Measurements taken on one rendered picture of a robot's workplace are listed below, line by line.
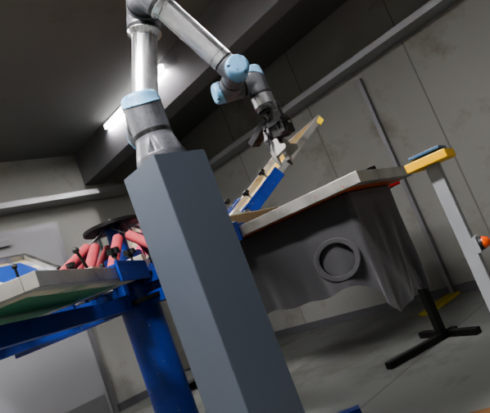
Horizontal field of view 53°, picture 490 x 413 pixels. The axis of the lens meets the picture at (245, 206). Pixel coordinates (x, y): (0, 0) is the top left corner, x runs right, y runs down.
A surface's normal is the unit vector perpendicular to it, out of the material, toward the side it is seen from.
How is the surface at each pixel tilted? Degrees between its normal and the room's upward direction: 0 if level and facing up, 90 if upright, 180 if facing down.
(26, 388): 90
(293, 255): 94
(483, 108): 90
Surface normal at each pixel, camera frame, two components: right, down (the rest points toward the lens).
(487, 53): -0.69, 0.17
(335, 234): -0.51, 0.11
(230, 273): 0.62, -0.35
